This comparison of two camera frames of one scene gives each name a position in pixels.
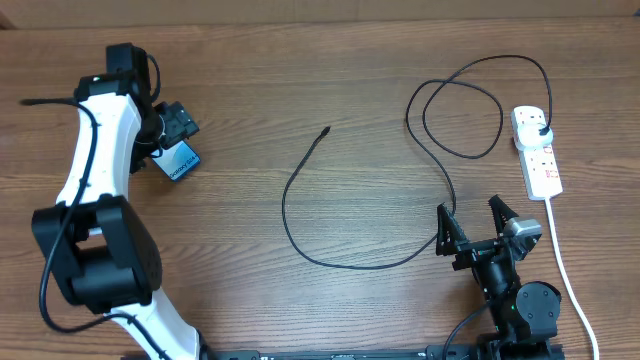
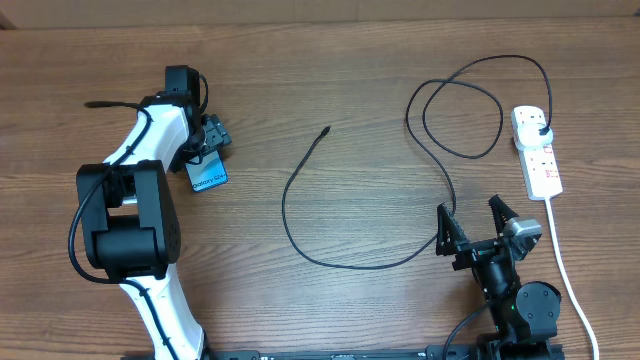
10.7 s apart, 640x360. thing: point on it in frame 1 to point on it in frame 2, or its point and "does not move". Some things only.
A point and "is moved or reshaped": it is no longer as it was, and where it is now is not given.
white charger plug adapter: (534, 135) does not move
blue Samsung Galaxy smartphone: (177, 160) is moved or reshaped
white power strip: (538, 164) does not move
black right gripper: (451, 240) does not move
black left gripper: (178, 122) to (216, 135)
